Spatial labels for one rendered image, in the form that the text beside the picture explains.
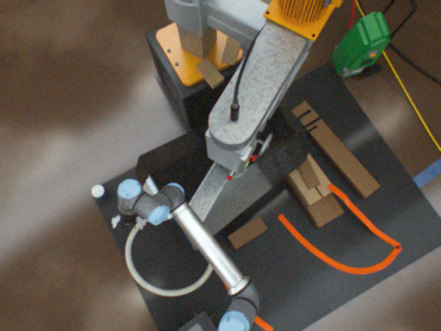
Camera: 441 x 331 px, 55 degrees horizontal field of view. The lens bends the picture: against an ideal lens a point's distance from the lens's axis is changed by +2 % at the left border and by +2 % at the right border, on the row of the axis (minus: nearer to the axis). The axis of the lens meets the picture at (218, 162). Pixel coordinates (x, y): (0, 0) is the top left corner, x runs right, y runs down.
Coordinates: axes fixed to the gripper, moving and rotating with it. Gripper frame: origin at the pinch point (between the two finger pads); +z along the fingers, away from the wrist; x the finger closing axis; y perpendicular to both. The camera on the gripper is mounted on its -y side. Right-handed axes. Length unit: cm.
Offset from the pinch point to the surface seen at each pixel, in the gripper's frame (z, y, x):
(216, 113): -42, -38, 36
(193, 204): 28, -28, 34
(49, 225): 151, -67, -69
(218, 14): -41, -111, 38
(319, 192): 83, -77, 143
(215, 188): 23, -36, 47
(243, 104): -46, -41, 48
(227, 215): 64, -41, 62
